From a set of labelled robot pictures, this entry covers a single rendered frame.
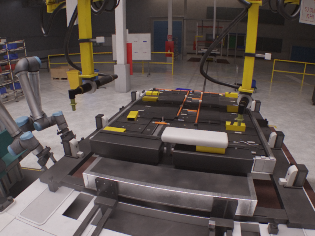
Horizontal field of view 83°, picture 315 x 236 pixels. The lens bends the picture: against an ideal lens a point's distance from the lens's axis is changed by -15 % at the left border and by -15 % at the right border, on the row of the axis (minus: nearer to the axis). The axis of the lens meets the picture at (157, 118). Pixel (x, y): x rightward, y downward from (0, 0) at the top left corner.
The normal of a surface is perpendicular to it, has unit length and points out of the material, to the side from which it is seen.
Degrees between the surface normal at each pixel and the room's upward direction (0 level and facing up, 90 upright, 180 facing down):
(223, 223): 0
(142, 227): 0
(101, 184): 90
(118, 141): 0
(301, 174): 90
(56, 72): 90
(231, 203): 90
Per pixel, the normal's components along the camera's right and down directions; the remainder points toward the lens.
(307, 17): 0.16, 0.36
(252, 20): -0.48, 0.32
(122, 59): -0.25, 0.36
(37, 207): 0.00, -0.93
